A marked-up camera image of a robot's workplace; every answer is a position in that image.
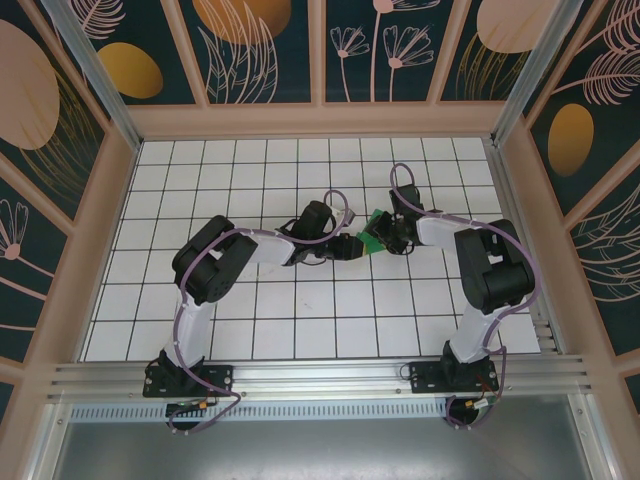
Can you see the long aluminium mounting rail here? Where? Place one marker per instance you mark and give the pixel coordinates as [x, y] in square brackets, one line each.
[320, 375]

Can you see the aluminium side rail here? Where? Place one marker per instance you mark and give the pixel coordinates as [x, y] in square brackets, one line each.
[525, 250]

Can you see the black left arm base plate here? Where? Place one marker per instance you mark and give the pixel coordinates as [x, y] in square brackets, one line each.
[220, 380]

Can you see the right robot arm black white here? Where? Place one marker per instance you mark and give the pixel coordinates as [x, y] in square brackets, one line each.
[500, 270]

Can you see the green square paper sheet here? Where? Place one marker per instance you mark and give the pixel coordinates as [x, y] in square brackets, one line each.
[372, 248]

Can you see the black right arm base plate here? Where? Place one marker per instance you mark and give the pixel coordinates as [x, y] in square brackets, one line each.
[425, 377]

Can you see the grey metal sheet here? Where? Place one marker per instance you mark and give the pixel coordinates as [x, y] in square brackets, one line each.
[320, 450]

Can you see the aluminium corner post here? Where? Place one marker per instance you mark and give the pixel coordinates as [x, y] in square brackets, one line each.
[95, 80]
[535, 65]

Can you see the orange power connector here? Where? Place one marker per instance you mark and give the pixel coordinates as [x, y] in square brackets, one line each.
[470, 403]
[202, 404]

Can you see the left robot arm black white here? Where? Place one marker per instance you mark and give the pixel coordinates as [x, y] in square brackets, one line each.
[215, 265]

